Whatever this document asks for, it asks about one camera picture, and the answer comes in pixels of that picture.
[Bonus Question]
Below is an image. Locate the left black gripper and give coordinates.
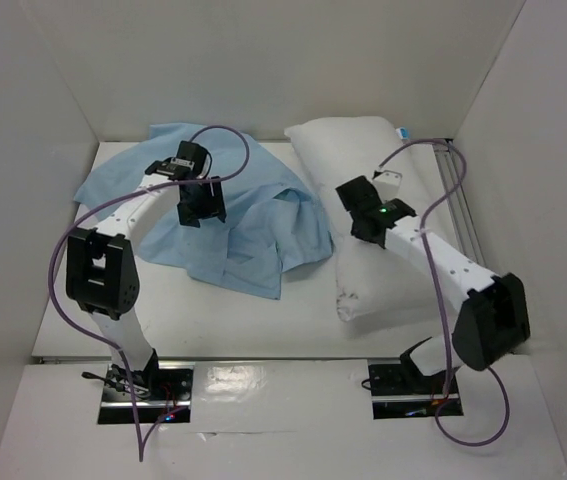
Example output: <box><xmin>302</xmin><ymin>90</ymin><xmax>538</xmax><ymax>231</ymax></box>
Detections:
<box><xmin>175</xmin><ymin>176</ymin><xmax>226</xmax><ymax>228</ymax></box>

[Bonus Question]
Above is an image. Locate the light blue pillowcase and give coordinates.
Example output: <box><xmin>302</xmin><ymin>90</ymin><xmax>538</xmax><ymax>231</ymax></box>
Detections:
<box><xmin>74</xmin><ymin>123</ymin><xmax>332</xmax><ymax>299</ymax></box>

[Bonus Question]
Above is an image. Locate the white pillow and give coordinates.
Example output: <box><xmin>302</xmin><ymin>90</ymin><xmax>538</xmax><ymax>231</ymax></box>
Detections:
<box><xmin>285</xmin><ymin>116</ymin><xmax>439</xmax><ymax>326</ymax></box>

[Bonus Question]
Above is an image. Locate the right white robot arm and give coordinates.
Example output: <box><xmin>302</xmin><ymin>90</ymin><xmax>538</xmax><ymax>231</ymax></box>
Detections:
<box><xmin>336</xmin><ymin>176</ymin><xmax>531</xmax><ymax>392</ymax></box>

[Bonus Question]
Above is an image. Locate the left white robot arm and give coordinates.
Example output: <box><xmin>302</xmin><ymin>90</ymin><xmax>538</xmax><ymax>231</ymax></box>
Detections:
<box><xmin>66</xmin><ymin>150</ymin><xmax>226</xmax><ymax>399</ymax></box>

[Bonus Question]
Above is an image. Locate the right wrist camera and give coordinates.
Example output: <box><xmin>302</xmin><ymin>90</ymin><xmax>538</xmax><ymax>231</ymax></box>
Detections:
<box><xmin>372</xmin><ymin>170</ymin><xmax>403</xmax><ymax>198</ymax></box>

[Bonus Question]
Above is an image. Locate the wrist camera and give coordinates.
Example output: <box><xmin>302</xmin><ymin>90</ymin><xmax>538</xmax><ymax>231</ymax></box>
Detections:
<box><xmin>372</xmin><ymin>170</ymin><xmax>403</xmax><ymax>198</ymax></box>
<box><xmin>174</xmin><ymin>141</ymin><xmax>212</xmax><ymax>180</ymax></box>

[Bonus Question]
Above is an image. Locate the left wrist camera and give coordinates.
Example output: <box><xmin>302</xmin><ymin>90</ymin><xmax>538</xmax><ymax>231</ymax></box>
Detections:
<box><xmin>174</xmin><ymin>141</ymin><xmax>212</xmax><ymax>180</ymax></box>

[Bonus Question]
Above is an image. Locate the aluminium rail frame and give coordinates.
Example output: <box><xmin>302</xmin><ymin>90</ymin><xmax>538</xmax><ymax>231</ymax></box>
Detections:
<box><xmin>432</xmin><ymin>135</ymin><xmax>514</xmax><ymax>355</ymax></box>

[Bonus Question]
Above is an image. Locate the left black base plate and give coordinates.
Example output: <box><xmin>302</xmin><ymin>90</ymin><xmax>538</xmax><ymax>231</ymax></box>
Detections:
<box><xmin>96</xmin><ymin>361</ymin><xmax>194</xmax><ymax>425</ymax></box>

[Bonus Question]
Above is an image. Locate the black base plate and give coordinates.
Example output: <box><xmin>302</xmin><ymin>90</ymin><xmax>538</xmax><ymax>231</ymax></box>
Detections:
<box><xmin>361</xmin><ymin>358</ymin><xmax>463</xmax><ymax>420</ymax></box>
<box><xmin>96</xmin><ymin>361</ymin><xmax>194</xmax><ymax>425</ymax></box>

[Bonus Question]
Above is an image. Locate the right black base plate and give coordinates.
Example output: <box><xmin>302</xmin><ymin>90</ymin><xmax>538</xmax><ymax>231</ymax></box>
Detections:
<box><xmin>361</xmin><ymin>358</ymin><xmax>463</xmax><ymax>420</ymax></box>

